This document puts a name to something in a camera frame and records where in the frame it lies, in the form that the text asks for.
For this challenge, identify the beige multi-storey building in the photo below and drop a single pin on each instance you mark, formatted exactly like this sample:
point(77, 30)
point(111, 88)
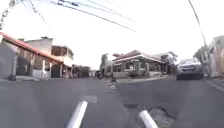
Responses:
point(56, 50)

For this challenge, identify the robot's own part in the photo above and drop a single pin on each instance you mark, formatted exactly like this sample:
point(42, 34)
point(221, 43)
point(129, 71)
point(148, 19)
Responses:
point(77, 115)
point(148, 120)

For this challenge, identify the silver car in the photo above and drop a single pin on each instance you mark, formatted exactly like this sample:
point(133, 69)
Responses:
point(189, 68)

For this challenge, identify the grey asphalt road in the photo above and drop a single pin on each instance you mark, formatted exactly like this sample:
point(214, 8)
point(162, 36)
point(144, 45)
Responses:
point(50, 100)

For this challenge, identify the house with red tiled roof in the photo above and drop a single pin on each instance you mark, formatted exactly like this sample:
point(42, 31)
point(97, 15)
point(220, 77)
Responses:
point(136, 63)

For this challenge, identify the building with red roof edge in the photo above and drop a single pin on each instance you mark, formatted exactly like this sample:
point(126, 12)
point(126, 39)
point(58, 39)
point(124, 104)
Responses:
point(23, 61)

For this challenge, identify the tree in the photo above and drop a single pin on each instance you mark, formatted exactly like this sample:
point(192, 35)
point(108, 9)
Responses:
point(200, 53)

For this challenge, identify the pale building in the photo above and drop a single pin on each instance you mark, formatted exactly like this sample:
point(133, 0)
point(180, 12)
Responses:
point(216, 56)

